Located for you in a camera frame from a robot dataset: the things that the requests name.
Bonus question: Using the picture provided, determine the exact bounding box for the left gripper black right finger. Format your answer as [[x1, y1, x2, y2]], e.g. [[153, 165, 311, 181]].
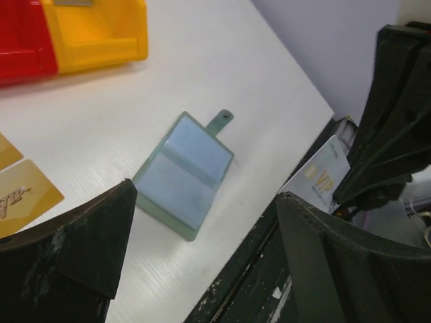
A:
[[275, 192, 430, 322]]

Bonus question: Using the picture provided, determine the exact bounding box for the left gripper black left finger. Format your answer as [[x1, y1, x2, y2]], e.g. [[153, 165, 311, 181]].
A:
[[1, 179, 137, 322]]

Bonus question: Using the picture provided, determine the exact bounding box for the tan credit card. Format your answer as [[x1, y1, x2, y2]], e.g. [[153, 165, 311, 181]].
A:
[[0, 134, 23, 170], [1, 160, 64, 238]]

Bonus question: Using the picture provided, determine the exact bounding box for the red plastic bin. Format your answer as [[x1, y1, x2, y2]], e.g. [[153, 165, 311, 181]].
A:
[[1, 0, 58, 85]]

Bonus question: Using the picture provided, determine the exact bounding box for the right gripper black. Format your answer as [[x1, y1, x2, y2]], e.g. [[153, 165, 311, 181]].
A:
[[333, 22, 430, 211]]

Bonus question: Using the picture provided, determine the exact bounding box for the sage green card holder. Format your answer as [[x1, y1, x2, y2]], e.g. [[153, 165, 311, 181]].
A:
[[132, 110, 234, 241]]

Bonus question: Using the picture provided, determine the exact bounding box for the silver VIP credit card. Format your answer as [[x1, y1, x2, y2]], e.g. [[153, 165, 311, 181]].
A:
[[280, 135, 350, 214]]

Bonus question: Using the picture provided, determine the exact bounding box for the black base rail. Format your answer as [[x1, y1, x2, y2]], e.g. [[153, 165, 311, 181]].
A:
[[183, 117, 358, 323]]

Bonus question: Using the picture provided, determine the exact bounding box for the yellow plastic bin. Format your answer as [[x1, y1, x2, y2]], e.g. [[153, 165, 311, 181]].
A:
[[41, 1, 148, 74]]

